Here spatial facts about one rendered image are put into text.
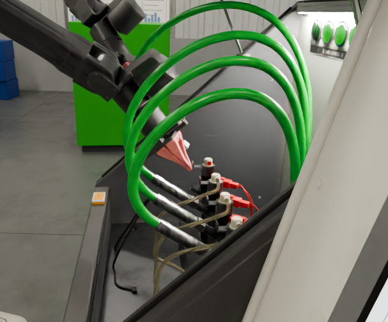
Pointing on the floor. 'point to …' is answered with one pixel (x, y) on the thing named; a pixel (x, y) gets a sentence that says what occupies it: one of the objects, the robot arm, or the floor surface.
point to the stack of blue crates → (2, 72)
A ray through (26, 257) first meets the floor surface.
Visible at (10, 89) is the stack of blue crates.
